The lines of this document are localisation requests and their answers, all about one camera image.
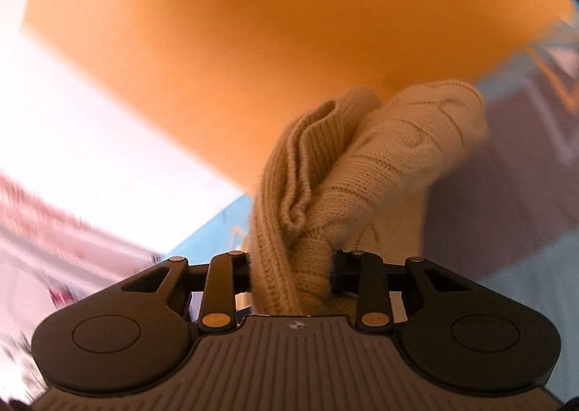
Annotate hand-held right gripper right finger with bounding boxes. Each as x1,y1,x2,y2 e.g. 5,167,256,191
328,249,472,334

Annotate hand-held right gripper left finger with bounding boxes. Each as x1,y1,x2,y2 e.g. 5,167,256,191
120,250,252,334

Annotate tan cable-knit cardigan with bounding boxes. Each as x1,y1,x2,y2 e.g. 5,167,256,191
247,80,490,318

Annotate blue printed bed sheet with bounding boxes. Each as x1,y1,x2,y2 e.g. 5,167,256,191
166,17,579,308

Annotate white curtain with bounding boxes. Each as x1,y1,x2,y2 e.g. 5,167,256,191
0,169,164,362

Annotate orange headboard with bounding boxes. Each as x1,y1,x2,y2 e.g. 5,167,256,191
22,0,573,195

